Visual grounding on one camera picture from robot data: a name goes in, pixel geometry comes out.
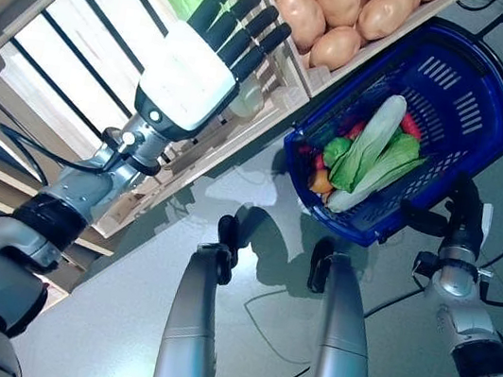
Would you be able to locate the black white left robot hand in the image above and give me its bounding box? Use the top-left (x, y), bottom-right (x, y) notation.
top-left (128, 0), bottom-right (298, 158)

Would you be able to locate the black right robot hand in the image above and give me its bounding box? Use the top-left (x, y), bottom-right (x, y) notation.
top-left (394, 163), bottom-right (498, 258)

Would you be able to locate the blue plastic shopping basket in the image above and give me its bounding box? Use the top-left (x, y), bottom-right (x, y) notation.
top-left (269, 0), bottom-right (503, 267)

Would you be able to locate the wooden cabbage crate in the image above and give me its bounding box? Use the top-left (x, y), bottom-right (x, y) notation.
top-left (0, 0), bottom-right (328, 266)

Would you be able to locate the red carrot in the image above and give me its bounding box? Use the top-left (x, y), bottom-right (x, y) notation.
top-left (399, 111), bottom-right (425, 141)

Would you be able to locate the wooden potato crate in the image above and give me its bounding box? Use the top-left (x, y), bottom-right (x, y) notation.
top-left (227, 0), bottom-right (467, 120)

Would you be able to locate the red tomato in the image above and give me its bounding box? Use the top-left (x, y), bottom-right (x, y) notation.
top-left (342, 116), bottom-right (368, 143)

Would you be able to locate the round green pepper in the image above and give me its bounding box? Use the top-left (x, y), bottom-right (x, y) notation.
top-left (321, 134), bottom-right (354, 169)

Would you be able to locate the small orange fruit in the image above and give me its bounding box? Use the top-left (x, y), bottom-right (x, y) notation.
top-left (307, 167), bottom-right (337, 197)

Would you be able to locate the black right robot foot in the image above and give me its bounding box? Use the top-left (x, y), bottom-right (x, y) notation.
top-left (305, 239), bottom-right (338, 296)

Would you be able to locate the black robot foot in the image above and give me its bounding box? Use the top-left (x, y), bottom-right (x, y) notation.
top-left (305, 239), bottom-right (338, 296)
top-left (209, 212), bottom-right (246, 287)

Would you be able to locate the small red fruit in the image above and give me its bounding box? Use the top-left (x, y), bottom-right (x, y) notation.
top-left (311, 152), bottom-right (330, 173)

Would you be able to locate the black left robot foot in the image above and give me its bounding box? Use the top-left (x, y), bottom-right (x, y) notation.
top-left (209, 212), bottom-right (246, 287)

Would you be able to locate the silver right robot leg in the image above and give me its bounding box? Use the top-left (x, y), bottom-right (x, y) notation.
top-left (304, 249), bottom-right (394, 377)

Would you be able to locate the thick black floor cable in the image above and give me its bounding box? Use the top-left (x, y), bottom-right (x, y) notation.
top-left (362, 0), bottom-right (503, 339)

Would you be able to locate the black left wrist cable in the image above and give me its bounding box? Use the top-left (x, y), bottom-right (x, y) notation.
top-left (0, 122), bottom-right (121, 196)

